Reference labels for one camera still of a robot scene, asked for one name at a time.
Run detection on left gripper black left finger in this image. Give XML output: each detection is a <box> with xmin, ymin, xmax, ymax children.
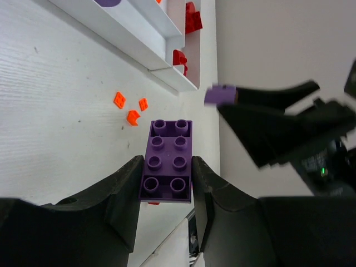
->
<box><xmin>1</xmin><ymin>156</ymin><xmax>144</xmax><ymax>266</ymax></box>

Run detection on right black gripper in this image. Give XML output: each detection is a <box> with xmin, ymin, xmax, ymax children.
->
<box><xmin>217</xmin><ymin>80</ymin><xmax>355</xmax><ymax>196</ymax></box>

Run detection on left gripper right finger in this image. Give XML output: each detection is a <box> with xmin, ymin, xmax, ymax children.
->
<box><xmin>192</xmin><ymin>156</ymin><xmax>355</xmax><ymax>266</ymax></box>

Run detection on purple half butterfly lego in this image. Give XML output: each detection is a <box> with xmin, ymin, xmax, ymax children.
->
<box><xmin>204</xmin><ymin>85</ymin><xmax>237</xmax><ymax>105</ymax></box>

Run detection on purple butterfly lego bricks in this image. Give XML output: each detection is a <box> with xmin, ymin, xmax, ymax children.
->
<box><xmin>139</xmin><ymin>119</ymin><xmax>192</xmax><ymax>203</ymax></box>

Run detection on red curved lego brick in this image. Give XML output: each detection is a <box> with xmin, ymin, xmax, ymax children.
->
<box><xmin>172</xmin><ymin>50</ymin><xmax>188</xmax><ymax>76</ymax></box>

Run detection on small orange lego pieces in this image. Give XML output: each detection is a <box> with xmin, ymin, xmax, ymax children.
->
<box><xmin>113</xmin><ymin>91</ymin><xmax>149</xmax><ymax>127</ymax></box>

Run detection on purple paw print lego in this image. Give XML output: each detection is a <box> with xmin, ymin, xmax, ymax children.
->
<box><xmin>95</xmin><ymin>0</ymin><xmax>121</xmax><ymax>8</ymax></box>

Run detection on white compartment sorting tray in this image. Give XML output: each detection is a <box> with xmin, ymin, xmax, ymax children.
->
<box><xmin>53</xmin><ymin>1</ymin><xmax>201</xmax><ymax>92</ymax></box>

